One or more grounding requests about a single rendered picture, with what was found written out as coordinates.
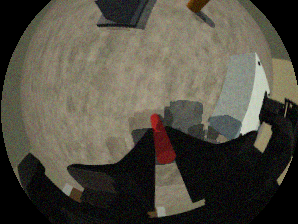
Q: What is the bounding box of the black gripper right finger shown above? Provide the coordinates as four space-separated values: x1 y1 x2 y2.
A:
165 125 258 202

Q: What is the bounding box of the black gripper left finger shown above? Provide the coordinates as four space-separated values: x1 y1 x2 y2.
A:
67 128 156 212

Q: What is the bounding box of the red peg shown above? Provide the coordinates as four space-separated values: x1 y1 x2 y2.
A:
150 115 176 164

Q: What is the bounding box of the orange cylinder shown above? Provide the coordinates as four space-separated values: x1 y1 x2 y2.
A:
186 0 210 12

